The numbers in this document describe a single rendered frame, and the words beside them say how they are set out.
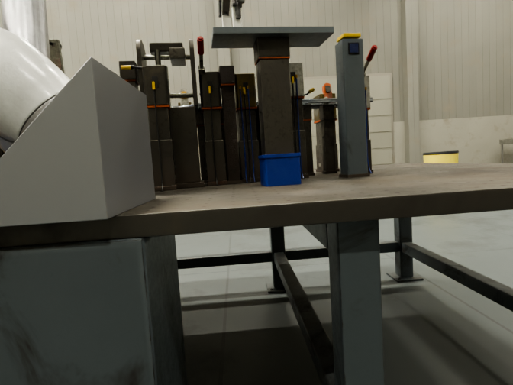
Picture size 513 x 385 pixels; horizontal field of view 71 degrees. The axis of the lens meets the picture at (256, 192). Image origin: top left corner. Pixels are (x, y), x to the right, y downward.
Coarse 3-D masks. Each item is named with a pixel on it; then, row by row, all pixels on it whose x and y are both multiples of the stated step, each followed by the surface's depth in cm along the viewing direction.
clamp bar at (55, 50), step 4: (52, 40) 119; (56, 40) 119; (52, 44) 118; (56, 44) 119; (60, 44) 123; (52, 48) 119; (56, 48) 120; (60, 48) 121; (52, 52) 120; (56, 52) 120; (60, 52) 121; (52, 56) 120; (56, 56) 120; (60, 56) 121; (52, 60) 120; (56, 60) 120; (60, 60) 121; (56, 64) 121; (60, 64) 121; (60, 68) 121; (64, 72) 123
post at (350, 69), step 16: (336, 48) 120; (336, 64) 121; (352, 64) 116; (352, 80) 116; (352, 96) 117; (352, 112) 117; (352, 128) 117; (352, 144) 118; (352, 160) 118; (352, 176) 118
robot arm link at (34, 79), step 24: (0, 48) 64; (24, 48) 67; (0, 72) 63; (24, 72) 64; (48, 72) 67; (0, 96) 63; (24, 96) 63; (48, 96) 65; (0, 120) 65; (24, 120) 64
